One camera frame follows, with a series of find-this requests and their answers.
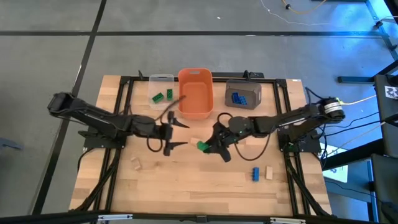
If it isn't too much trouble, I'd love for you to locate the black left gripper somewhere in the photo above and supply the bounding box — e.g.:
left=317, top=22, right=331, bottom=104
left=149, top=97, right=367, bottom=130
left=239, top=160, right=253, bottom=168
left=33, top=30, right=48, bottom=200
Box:
left=159, top=111, right=191, bottom=157

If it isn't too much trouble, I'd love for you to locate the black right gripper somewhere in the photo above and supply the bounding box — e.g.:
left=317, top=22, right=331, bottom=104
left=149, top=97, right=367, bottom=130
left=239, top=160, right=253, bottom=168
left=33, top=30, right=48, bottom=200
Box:
left=203, top=122, right=238, bottom=163

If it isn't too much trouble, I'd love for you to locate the orange plastic bin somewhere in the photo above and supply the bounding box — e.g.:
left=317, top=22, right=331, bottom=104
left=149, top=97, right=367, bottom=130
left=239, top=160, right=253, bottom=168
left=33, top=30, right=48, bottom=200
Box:
left=177, top=68, right=215, bottom=121

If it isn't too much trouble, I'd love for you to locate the clear plastic bin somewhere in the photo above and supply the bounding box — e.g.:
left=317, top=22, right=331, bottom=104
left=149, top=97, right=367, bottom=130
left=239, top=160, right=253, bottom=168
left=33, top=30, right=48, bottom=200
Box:
left=147, top=73, right=175, bottom=110

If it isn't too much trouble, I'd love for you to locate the grey plastic bin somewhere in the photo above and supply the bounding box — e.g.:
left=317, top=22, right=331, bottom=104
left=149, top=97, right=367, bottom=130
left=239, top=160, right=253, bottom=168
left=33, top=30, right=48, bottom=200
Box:
left=224, top=79, right=262, bottom=110

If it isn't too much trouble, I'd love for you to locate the white paper sheet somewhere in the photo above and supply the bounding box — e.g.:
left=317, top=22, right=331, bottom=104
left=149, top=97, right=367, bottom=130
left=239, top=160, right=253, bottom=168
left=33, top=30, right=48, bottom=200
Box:
left=320, top=142, right=349, bottom=184

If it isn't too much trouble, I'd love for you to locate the black floor stand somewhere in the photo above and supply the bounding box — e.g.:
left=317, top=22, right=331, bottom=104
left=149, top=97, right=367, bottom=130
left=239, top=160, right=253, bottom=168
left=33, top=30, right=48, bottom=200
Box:
left=337, top=58, right=398, bottom=85

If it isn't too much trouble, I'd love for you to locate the black side table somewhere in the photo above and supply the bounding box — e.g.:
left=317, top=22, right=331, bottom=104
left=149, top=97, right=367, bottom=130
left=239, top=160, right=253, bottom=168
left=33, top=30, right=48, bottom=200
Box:
left=371, top=154, right=398, bottom=224
left=373, top=73, right=398, bottom=159

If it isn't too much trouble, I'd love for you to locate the black and white marker tag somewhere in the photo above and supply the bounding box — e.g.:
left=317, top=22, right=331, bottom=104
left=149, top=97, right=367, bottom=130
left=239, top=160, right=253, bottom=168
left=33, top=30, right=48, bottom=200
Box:
left=384, top=85, right=398, bottom=100

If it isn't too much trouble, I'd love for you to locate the black right arm cable loop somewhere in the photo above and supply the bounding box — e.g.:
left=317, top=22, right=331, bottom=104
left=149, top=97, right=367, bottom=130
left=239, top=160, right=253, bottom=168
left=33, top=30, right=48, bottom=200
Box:
left=233, top=132, right=272, bottom=162

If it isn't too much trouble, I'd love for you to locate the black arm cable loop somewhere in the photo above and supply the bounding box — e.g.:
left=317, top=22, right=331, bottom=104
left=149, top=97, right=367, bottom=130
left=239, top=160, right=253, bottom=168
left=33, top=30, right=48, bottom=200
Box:
left=233, top=132, right=272, bottom=162
left=146, top=136, right=164, bottom=154

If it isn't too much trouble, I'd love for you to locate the black left wrist camera cable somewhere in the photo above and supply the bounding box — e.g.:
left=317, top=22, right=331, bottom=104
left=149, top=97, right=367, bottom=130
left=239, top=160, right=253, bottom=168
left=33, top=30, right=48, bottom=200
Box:
left=154, top=95, right=188, bottom=123

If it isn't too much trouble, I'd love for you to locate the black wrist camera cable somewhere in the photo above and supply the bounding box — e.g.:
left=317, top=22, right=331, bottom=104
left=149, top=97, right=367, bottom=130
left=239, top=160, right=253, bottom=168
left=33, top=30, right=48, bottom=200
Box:
left=154, top=95, right=188, bottom=123
left=216, top=111, right=234, bottom=127

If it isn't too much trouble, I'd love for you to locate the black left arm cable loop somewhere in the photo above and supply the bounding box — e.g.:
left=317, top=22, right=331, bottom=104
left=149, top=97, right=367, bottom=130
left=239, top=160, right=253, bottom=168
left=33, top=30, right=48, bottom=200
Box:
left=146, top=136, right=164, bottom=154

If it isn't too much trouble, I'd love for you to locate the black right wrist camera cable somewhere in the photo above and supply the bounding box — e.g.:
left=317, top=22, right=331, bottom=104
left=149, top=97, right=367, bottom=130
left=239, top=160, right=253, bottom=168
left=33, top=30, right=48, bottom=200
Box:
left=216, top=111, right=234, bottom=127

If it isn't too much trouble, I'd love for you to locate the black aluminium table frame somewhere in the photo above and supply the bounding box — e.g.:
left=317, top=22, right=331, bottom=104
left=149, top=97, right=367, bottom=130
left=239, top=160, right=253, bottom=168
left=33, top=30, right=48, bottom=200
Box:
left=70, top=70, right=332, bottom=218

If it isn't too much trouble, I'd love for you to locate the white floor cable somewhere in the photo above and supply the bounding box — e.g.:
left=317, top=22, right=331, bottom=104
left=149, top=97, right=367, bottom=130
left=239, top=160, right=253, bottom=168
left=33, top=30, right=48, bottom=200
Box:
left=259, top=0, right=332, bottom=26

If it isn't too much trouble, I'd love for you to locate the yellow cable by right arm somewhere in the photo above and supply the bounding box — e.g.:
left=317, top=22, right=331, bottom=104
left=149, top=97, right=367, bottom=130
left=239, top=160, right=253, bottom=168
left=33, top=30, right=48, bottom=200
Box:
left=337, top=95, right=377, bottom=106

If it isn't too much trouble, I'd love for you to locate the yellow floor cable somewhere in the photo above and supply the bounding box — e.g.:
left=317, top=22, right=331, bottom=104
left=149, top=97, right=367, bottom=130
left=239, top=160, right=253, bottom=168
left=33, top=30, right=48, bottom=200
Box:
left=281, top=0, right=328, bottom=15

